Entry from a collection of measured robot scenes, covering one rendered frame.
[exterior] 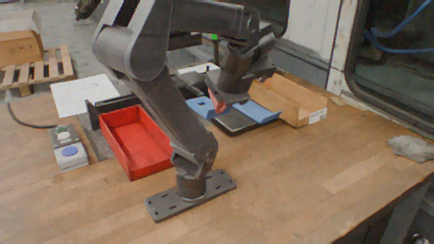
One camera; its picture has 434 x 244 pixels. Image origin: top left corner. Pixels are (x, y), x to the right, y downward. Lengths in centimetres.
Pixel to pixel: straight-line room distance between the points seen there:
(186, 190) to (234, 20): 34
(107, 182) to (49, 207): 13
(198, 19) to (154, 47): 11
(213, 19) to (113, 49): 18
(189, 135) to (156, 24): 22
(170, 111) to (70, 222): 33
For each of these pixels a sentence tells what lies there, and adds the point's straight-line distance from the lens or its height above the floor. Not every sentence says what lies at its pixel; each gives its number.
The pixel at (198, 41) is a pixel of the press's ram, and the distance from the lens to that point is 97.
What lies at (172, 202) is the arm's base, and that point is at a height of 91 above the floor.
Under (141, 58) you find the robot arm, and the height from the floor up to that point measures 125.
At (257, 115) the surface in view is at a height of 92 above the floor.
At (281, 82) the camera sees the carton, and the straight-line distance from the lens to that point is 112.
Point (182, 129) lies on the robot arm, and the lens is 55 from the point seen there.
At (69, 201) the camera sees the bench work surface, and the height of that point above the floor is 90.
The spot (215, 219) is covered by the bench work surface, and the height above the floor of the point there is 90.
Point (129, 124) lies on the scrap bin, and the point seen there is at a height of 91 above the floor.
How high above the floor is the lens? 139
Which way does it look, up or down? 31 degrees down
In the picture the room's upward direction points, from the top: straight up
